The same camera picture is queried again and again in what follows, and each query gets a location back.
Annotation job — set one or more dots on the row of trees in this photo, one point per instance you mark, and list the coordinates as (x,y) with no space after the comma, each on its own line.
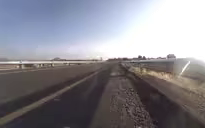
(140,58)

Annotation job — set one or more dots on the metal guardrail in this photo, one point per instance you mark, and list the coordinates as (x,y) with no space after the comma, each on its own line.
(56,62)

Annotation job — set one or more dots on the slanted pale pole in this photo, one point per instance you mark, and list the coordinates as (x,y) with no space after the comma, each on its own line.
(184,69)

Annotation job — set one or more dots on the grey wall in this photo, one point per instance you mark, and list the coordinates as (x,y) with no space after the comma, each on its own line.
(198,68)

